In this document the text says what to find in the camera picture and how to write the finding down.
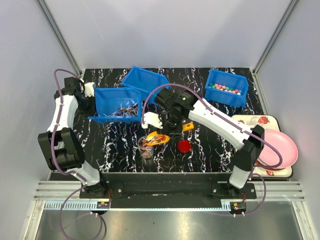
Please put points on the aluminium corner post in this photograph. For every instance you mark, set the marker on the aluminium corner post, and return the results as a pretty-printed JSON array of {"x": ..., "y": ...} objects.
[
  {"x": 276, "y": 33},
  {"x": 43, "y": 6}
]

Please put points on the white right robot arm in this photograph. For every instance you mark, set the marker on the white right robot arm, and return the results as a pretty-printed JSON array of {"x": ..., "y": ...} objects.
[{"x": 248, "y": 142}]

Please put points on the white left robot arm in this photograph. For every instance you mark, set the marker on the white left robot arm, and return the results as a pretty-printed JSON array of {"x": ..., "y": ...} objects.
[{"x": 60, "y": 146}]

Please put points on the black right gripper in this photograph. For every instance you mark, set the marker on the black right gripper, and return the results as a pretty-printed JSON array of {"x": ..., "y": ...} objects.
[{"x": 178, "y": 130}]

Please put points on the strawberry print tray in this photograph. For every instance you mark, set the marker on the strawberry print tray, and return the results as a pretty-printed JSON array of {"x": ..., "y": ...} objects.
[{"x": 269, "y": 122}]

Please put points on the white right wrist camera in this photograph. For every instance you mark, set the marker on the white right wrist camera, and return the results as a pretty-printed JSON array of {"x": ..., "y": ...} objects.
[{"x": 151, "y": 119}]

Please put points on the red plate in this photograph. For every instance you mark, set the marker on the red plate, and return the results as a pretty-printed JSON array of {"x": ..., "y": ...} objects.
[{"x": 266, "y": 167}]

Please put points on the red jar lid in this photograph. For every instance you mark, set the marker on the red jar lid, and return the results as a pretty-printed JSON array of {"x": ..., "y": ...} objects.
[{"x": 184, "y": 146}]

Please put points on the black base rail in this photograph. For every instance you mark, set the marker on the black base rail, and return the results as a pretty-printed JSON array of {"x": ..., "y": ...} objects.
[{"x": 165, "y": 191}]

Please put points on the pink plate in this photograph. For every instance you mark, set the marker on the pink plate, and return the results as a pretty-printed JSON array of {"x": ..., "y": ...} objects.
[{"x": 283, "y": 144}]

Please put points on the blue bin with star candies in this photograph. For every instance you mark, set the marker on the blue bin with star candies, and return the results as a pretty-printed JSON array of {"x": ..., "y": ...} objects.
[{"x": 144, "y": 81}]

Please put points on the blue bin with flower candies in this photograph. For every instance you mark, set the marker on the blue bin with flower candies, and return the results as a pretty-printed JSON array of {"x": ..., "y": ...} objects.
[{"x": 226, "y": 88}]

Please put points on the aluminium corner post left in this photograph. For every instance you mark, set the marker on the aluminium corner post left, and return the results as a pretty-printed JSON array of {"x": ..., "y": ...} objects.
[{"x": 43, "y": 6}]

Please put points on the blue bin with lollipops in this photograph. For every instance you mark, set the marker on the blue bin with lollipops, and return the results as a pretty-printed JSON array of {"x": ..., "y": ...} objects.
[{"x": 117, "y": 105}]

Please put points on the clear plastic jar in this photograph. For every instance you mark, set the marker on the clear plastic jar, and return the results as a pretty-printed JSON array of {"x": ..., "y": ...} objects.
[{"x": 146, "y": 151}]

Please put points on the aluminium corner post right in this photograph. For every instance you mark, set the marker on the aluminium corner post right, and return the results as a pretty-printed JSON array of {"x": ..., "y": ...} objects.
[{"x": 276, "y": 33}]

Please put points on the clear glass cup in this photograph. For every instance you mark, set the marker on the clear glass cup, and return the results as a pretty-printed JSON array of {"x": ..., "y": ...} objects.
[{"x": 255, "y": 121}]

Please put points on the yellow plastic scoop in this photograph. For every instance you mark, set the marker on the yellow plastic scoop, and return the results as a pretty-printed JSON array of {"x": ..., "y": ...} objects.
[{"x": 155, "y": 138}]

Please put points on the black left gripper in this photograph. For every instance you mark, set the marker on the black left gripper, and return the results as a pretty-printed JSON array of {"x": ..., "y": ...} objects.
[{"x": 92, "y": 111}]

